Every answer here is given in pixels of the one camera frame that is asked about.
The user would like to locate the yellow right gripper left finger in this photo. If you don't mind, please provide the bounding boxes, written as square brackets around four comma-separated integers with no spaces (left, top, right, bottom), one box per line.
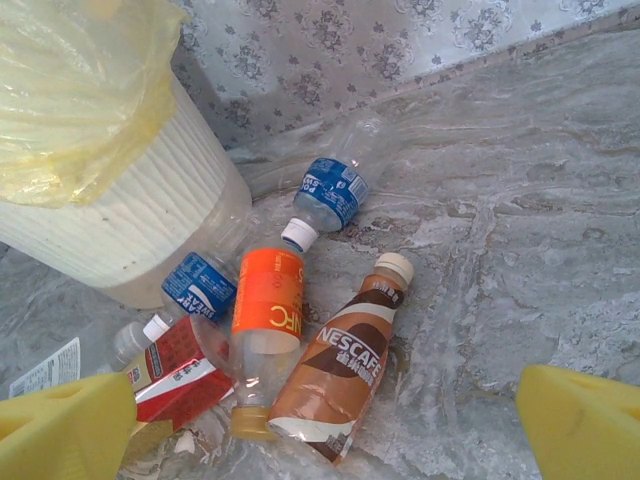
[0,372,137,480]

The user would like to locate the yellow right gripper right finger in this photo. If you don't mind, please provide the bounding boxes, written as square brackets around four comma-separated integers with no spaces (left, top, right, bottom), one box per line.
[515,364,640,480]

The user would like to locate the clear unlabelled bottle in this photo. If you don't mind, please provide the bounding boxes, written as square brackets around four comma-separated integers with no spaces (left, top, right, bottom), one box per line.
[110,321,151,374]

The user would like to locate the Pocari Sweat bottle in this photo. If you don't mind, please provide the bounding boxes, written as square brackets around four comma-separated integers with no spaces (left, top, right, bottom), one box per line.
[159,207,261,329]
[281,112,401,251]

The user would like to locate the orange NFC label bottle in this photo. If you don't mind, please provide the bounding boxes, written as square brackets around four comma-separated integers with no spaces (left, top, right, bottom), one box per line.
[229,247,307,441]

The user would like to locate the brown snack packet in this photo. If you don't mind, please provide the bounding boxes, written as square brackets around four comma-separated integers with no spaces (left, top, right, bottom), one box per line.
[268,252,416,466]

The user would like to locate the white ribbed waste bin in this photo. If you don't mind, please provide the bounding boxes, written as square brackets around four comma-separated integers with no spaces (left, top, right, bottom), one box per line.
[0,74,254,310]

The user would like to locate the yellow plastic bin liner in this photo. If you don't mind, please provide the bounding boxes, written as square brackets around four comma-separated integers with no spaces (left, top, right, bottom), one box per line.
[0,0,191,210]

